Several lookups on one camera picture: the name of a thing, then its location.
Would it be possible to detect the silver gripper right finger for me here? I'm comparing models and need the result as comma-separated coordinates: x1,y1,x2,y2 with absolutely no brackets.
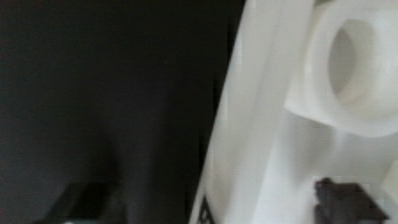
314,178,389,224

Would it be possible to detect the white square tabletop tray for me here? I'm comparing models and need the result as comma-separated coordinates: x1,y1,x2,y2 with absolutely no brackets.
188,0,398,224

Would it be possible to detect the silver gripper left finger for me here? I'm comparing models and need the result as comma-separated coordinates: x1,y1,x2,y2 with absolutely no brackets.
33,182,110,224

